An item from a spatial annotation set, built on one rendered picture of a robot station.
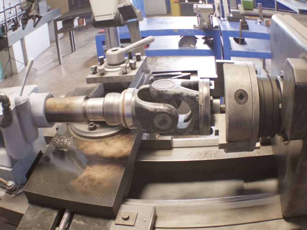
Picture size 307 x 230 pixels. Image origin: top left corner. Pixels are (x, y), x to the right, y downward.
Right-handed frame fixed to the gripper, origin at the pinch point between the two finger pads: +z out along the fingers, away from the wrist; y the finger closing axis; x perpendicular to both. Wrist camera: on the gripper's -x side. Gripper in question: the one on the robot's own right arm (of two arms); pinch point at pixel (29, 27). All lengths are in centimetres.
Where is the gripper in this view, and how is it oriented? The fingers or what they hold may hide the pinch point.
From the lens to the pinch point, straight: 168.2
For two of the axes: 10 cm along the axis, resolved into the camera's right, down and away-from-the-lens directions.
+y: 9.4, 0.6, -3.2
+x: 3.2, 0.1, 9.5
